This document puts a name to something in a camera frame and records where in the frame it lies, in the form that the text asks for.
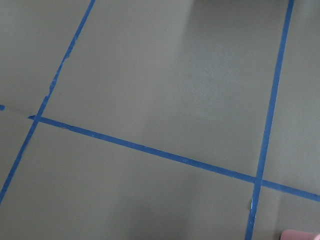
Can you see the pink plastic bin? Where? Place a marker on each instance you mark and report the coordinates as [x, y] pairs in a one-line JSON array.
[[289, 234]]

